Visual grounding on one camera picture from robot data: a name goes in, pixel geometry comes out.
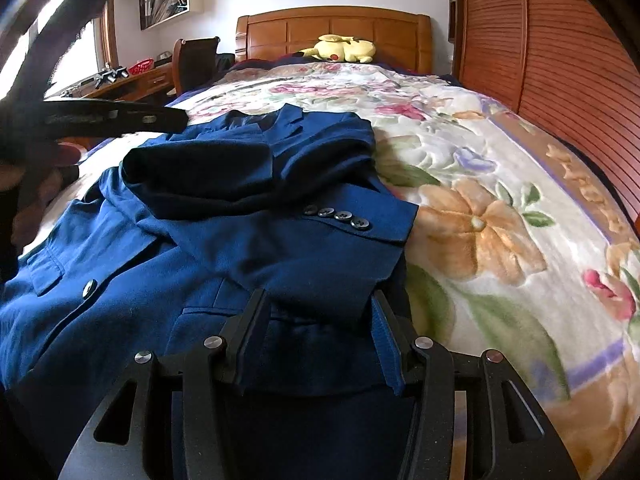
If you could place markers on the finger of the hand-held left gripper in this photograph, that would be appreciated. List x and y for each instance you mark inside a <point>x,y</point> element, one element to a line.
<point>125,117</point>

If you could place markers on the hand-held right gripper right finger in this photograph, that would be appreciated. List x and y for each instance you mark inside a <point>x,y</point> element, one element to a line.
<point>390,350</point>

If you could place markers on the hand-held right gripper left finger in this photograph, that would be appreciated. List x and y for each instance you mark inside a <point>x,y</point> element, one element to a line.
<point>245,340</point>

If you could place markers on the blue suit jacket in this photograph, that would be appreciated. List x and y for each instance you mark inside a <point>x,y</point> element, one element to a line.
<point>200,240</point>

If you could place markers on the person's left hand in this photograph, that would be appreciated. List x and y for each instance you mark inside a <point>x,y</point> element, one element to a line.
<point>35,200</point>

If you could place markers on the wooden desk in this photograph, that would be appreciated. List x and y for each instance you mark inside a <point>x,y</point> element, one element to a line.
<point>145,85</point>

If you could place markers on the black grey gadget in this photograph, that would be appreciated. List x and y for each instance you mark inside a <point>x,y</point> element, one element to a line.
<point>112,75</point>

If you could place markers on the red basket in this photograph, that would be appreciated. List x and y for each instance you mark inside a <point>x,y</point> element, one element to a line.
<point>141,66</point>

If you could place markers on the wooden framed window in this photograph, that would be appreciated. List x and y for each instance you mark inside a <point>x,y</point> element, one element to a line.
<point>70,70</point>

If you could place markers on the grey box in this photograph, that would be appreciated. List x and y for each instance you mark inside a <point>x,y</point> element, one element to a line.
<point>163,57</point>

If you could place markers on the wooden chair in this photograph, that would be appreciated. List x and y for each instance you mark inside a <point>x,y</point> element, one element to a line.
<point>195,65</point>

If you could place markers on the black binder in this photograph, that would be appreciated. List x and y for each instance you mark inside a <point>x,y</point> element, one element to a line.
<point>146,12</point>

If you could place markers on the black garment on chair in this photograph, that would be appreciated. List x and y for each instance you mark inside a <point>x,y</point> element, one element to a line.
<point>225,65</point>

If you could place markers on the stack of papers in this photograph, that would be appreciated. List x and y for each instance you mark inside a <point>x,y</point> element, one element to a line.
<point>170,7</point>

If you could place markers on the dark red bedding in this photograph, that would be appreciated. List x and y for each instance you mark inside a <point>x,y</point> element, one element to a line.
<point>255,65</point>

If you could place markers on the floral blanket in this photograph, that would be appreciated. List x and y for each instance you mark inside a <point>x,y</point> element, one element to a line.
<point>475,185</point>

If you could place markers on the wooden bed headboard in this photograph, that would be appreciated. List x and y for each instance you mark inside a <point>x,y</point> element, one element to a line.
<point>300,30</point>

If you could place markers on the yellow plush toy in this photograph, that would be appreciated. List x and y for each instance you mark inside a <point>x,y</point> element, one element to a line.
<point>340,50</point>

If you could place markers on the wooden louvered wardrobe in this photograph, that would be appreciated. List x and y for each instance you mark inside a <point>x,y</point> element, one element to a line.
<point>550,60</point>

